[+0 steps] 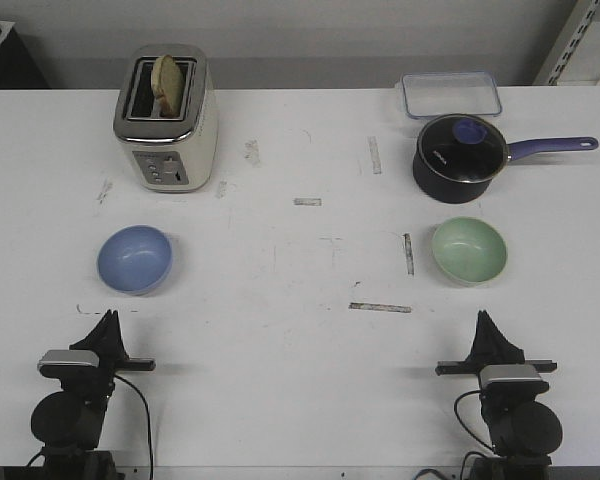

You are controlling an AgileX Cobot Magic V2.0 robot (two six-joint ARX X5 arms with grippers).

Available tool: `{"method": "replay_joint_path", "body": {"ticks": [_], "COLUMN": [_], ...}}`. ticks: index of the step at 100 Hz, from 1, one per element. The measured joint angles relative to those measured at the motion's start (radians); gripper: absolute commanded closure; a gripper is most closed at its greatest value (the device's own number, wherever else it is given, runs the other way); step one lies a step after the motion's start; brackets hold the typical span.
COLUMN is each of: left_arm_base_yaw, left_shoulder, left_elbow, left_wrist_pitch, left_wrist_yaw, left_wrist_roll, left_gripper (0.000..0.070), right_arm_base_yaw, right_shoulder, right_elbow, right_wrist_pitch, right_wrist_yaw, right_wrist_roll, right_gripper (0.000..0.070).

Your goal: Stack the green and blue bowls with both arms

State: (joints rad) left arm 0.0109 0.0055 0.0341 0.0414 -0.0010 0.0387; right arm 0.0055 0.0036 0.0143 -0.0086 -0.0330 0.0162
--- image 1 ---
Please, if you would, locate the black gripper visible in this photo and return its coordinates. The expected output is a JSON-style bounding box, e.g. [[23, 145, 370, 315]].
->
[[68, 309, 155, 388], [435, 310, 557, 382]]

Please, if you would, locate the blue bowl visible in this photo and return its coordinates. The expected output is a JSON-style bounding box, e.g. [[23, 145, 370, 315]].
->
[[96, 225, 173, 295]]

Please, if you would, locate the green bowl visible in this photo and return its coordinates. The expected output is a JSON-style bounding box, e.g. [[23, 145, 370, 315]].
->
[[431, 216, 508, 286]]

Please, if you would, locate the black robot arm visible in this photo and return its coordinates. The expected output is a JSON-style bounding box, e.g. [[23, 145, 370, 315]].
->
[[435, 310, 563, 479], [30, 309, 156, 479]]

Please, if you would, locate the glass pot lid purple knob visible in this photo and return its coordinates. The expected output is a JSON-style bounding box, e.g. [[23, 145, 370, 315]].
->
[[417, 114, 509, 183]]

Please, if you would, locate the cream and chrome toaster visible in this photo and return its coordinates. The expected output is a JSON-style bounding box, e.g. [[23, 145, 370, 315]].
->
[[113, 44, 219, 193]]

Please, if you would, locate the clear plastic food container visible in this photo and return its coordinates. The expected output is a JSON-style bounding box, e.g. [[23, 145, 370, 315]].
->
[[396, 71, 502, 119]]

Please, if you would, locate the toast slice in toaster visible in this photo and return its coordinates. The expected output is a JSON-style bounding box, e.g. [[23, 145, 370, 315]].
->
[[150, 54, 184, 118]]

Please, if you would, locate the white metal shelf rack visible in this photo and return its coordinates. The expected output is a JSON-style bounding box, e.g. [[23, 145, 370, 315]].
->
[[532, 1, 600, 86]]

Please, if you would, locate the black camera cable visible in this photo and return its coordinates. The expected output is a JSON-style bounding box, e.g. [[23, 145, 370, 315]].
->
[[453, 390, 496, 454], [114, 374, 154, 476]]

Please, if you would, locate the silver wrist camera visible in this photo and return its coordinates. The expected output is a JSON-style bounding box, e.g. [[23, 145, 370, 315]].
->
[[478, 364, 549, 394], [37, 349, 100, 379]]

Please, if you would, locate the dark blue saucepan purple handle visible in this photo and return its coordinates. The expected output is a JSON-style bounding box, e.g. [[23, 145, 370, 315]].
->
[[412, 113, 599, 204]]

